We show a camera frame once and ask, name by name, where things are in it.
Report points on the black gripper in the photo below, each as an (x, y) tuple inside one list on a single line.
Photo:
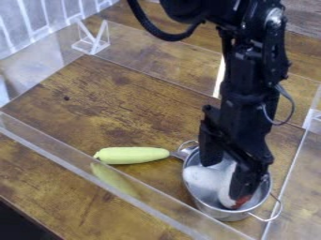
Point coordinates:
[(234, 130)]

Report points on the clear acrylic triangular bracket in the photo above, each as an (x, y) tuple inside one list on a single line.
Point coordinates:
[(92, 44)]

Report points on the clear acrylic front barrier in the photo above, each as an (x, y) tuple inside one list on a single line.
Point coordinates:
[(87, 201)]

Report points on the yellow-green handled utensil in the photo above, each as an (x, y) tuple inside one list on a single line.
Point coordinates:
[(135, 155)]

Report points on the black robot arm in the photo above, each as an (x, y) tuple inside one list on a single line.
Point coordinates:
[(251, 29)]

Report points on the silver metal pot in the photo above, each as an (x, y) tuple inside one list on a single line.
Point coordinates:
[(212, 208)]

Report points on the white and brown plush mushroom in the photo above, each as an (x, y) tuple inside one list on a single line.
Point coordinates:
[(210, 182)]

